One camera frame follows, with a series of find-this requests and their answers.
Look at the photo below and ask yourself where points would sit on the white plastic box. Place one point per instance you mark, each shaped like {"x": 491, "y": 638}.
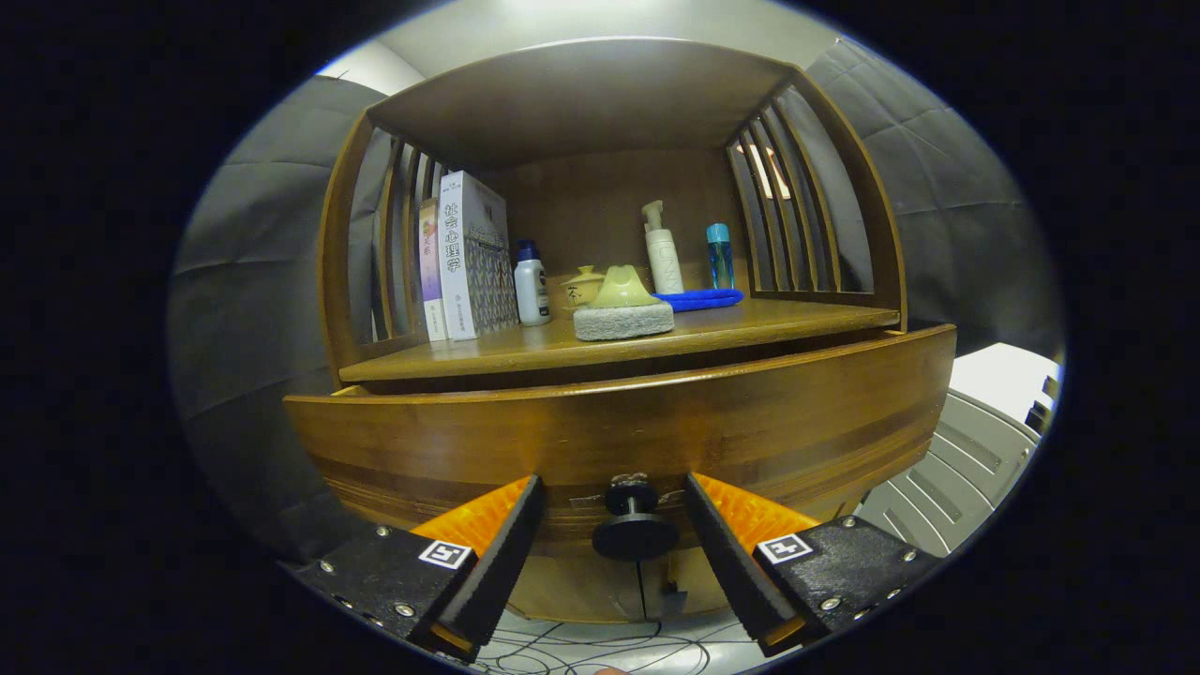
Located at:
{"x": 975, "y": 450}

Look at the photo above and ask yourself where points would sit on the wooden cabinet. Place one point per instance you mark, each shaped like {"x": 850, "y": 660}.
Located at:
{"x": 581, "y": 94}

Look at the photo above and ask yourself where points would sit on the white pump bottle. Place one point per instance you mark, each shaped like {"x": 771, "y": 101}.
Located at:
{"x": 664, "y": 258}

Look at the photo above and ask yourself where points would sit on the wooden cabinet door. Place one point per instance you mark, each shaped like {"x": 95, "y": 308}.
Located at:
{"x": 581, "y": 581}
{"x": 684, "y": 572}

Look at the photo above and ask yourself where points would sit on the blue folded cloth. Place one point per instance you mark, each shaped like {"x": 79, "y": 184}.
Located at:
{"x": 703, "y": 299}

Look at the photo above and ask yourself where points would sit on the wooden countertop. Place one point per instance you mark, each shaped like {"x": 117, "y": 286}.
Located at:
{"x": 750, "y": 328}

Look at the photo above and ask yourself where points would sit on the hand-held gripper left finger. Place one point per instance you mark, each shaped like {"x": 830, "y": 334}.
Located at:
{"x": 502, "y": 548}

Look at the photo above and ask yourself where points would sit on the yellow lidded teacup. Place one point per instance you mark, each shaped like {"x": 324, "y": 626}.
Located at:
{"x": 581, "y": 286}

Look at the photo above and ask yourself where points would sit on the black drawer knob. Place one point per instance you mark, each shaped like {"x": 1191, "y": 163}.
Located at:
{"x": 635, "y": 530}

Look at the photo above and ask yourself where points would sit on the white bottle blue cap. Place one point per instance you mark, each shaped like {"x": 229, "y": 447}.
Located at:
{"x": 532, "y": 291}

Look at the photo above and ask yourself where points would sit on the clear blue bottle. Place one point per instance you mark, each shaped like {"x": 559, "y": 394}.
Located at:
{"x": 720, "y": 258}

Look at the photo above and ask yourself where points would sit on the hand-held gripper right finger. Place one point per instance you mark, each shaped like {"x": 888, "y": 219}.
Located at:
{"x": 731, "y": 553}

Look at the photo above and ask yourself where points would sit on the pink purple book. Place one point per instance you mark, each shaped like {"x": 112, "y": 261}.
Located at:
{"x": 429, "y": 272}

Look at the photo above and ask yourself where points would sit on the white patterned book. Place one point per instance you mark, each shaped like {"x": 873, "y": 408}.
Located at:
{"x": 473, "y": 253}

